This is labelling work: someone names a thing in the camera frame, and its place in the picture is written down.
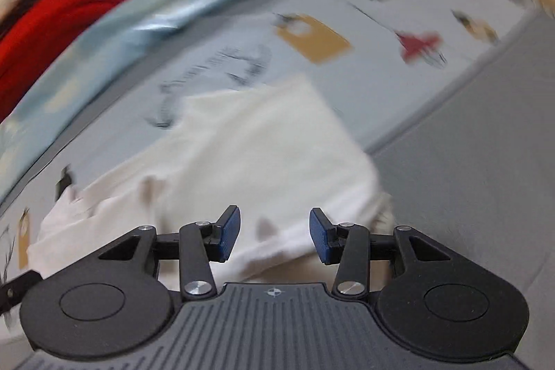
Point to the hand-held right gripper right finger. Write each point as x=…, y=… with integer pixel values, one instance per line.
x=318, y=233

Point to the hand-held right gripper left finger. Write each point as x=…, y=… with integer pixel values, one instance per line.
x=230, y=231

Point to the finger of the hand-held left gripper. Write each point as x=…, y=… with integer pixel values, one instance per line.
x=21, y=287

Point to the white shirt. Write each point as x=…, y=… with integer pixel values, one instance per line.
x=260, y=144

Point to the deer print grey bedsheet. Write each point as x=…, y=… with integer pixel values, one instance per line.
x=455, y=179

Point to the light blue patterned sheet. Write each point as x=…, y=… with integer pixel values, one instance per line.
x=151, y=19

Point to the red folded quilt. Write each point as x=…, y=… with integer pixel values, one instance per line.
x=56, y=19

